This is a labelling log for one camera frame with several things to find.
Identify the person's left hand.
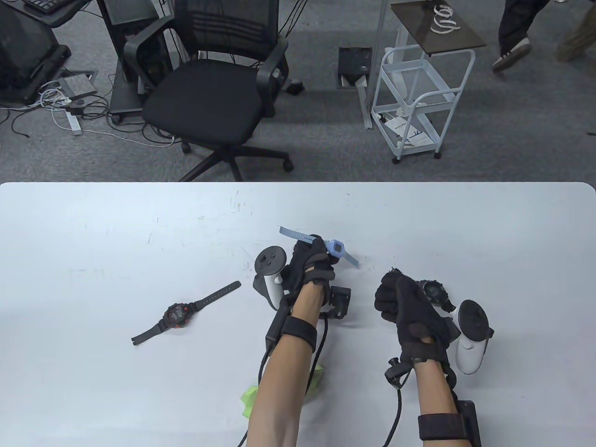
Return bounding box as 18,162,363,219
282,234,341,293

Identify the person's right hand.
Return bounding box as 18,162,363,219
375,271,459,366

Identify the light blue watch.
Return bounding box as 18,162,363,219
279,226,360,268

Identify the black watch dotted strap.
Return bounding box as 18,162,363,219
389,267,457,313

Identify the grey white hand controller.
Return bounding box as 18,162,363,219
253,246,287,312
454,299,495,375

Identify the black red watch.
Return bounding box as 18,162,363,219
131,281,242,346

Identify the green microfibre cloth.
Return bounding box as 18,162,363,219
241,366,325,419

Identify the person's left forearm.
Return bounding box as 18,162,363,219
246,282,326,447

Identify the person's right forearm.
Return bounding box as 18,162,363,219
414,359,471,447

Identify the white paper sheet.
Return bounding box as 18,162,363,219
383,116,431,149

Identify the black mesh office chair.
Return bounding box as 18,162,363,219
123,0,295,182

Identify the open black floor box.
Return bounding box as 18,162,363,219
338,47,373,89

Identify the white rolling cart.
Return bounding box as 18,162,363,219
356,0,487,131
371,47,476,164

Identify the black rolling computer stand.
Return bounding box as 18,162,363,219
95,0,175,125

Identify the grey floor plate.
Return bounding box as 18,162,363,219
58,69,99,99

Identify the black desk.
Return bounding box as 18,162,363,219
0,0,94,28

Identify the black machine base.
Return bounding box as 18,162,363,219
0,7,73,105

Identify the black keyboard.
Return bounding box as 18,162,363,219
22,0,68,14

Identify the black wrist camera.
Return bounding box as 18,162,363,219
321,286,352,319
384,356,413,391

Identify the black arm strap box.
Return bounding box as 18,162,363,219
265,307,318,357
418,400,482,447

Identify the white coiled cable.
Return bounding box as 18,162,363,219
429,5,461,35

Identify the white cable bundle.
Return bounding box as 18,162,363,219
37,80,77,111

